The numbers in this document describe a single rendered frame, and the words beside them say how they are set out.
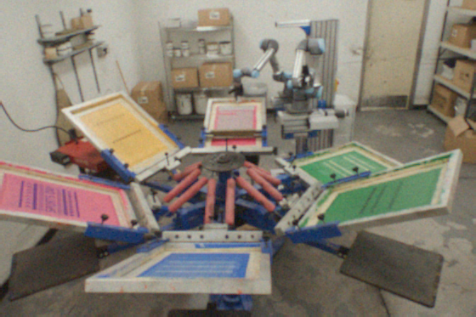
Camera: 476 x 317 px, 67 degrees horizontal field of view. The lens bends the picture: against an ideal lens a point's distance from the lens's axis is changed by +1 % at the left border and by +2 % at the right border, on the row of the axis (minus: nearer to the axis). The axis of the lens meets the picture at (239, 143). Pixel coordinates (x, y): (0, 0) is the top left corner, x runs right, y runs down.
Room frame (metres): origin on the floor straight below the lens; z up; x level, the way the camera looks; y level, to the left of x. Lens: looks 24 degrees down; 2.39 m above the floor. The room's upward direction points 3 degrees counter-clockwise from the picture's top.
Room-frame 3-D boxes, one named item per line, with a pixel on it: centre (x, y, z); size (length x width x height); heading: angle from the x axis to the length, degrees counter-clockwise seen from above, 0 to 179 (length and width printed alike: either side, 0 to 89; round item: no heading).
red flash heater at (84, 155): (2.94, 1.28, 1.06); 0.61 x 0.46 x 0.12; 55
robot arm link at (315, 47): (3.21, -0.72, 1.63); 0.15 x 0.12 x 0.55; 69
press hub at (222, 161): (2.13, 0.11, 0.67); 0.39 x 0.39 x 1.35
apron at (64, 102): (3.88, 1.93, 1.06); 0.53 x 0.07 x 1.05; 175
